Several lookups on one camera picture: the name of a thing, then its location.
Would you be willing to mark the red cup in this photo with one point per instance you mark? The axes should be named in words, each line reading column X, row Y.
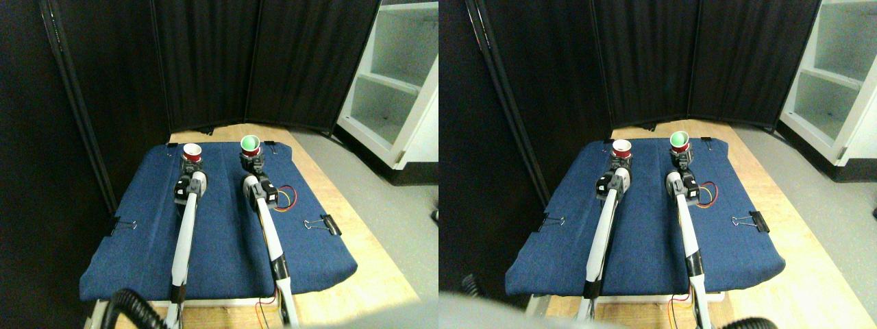
column 192, row 157
column 621, row 153
column 250, row 151
column 680, row 148

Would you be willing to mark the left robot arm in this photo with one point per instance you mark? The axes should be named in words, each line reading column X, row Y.
column 183, row 240
column 603, row 233

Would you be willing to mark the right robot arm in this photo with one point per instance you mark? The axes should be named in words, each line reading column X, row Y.
column 270, row 236
column 688, row 236

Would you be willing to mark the dark blue cloth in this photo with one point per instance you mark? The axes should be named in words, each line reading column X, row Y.
column 226, row 260
column 651, row 257

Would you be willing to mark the curtain stand pole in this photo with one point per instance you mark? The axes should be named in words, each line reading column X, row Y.
column 77, row 103
column 508, row 103

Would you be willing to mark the low white table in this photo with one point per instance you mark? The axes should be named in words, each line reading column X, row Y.
column 226, row 302

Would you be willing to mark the white shelf unit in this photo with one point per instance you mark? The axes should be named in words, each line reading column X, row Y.
column 411, row 89
column 849, row 82

